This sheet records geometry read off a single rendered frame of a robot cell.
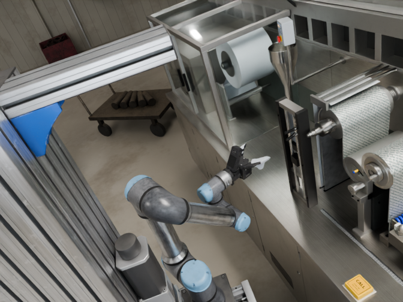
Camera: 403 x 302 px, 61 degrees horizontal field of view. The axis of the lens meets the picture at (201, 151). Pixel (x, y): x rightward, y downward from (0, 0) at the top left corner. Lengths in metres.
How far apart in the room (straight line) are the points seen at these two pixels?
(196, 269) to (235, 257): 1.33
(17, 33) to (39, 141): 9.38
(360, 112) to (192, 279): 0.93
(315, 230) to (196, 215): 0.63
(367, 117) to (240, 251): 1.62
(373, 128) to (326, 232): 0.49
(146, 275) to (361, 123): 1.01
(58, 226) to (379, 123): 1.29
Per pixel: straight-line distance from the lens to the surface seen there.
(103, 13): 9.69
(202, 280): 1.44
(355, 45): 1.79
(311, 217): 1.72
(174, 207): 1.18
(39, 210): 0.69
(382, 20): 1.63
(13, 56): 10.25
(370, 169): 1.40
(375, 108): 1.55
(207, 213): 1.29
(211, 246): 2.89
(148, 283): 0.99
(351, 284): 1.49
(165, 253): 1.48
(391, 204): 1.49
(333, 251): 1.60
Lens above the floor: 2.19
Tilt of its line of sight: 34 degrees down
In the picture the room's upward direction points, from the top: 19 degrees counter-clockwise
